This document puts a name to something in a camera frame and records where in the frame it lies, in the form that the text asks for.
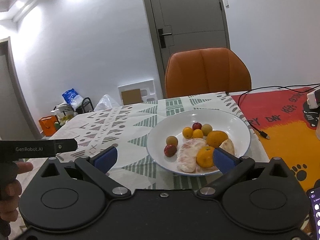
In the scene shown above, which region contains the large pomelo segment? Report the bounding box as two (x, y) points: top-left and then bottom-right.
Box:
(177, 138), (217, 174)

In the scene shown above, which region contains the small white wall switch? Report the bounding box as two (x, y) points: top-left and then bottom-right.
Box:
(223, 0), (229, 8)

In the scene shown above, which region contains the orange paper bag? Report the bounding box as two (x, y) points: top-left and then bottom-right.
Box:
(39, 115), (57, 137)

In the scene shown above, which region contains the large orange back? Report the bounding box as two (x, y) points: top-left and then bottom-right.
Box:
(206, 131), (229, 148)

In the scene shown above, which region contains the small yellow kumquat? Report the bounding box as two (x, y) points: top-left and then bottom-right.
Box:
(182, 127), (194, 139)
(193, 129), (204, 139)

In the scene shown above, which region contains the small pomelo segment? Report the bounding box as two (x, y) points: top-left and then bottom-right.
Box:
(219, 139), (235, 155)

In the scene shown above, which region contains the patterned white tablecloth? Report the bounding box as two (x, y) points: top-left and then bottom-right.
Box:
(15, 90), (271, 233)

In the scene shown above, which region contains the blue white bag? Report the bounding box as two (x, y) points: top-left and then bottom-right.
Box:
(62, 88), (84, 110)

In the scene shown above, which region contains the white foam packaging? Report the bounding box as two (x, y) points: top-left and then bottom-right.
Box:
(118, 80), (157, 105)

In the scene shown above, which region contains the large orange front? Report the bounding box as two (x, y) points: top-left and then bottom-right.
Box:
(196, 146), (215, 168)

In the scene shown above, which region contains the grey side door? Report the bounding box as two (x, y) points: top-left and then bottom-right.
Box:
(1, 37), (42, 140)

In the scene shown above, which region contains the black door handle lock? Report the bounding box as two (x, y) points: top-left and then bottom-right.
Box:
(157, 28), (172, 49)

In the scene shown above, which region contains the person's left hand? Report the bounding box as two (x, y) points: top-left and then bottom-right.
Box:
(1, 162), (33, 239)

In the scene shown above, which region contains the white ceramic plate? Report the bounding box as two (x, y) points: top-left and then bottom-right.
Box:
(146, 109), (251, 177)

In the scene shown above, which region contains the black metal rack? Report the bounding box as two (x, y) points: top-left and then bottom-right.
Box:
(50, 97), (94, 121)

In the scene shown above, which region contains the smartphone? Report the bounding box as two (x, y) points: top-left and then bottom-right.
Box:
(307, 187), (320, 239)

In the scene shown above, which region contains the red orange cartoon mat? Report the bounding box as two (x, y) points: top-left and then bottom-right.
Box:
(233, 87), (319, 190)

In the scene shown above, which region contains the black cable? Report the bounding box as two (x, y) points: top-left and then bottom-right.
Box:
(224, 83), (320, 140)

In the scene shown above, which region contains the white plastic bag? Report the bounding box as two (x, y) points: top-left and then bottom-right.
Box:
(94, 94), (120, 111)

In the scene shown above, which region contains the white power adapter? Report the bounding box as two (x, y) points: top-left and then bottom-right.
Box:
(306, 89), (320, 109)

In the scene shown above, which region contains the brown longan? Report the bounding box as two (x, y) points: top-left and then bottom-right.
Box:
(166, 136), (178, 146)
(201, 124), (213, 136)

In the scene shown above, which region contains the orange leather chair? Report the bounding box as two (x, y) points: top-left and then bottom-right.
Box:
(165, 48), (252, 98)

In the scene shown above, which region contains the large orange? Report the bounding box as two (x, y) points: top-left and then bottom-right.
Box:
(206, 131), (229, 148)
(196, 146), (215, 168)

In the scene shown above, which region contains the dark red passion fruit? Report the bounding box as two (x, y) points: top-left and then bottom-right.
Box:
(192, 122), (202, 130)

